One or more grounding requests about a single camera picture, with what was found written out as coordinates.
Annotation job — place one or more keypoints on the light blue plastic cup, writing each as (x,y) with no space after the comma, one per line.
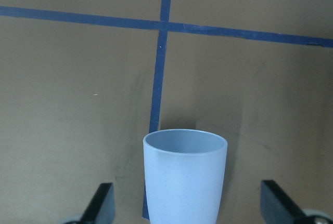
(184,175)

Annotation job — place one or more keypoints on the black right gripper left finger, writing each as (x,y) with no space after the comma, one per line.
(101,208)

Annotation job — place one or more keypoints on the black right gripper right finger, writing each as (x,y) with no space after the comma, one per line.
(277,207)

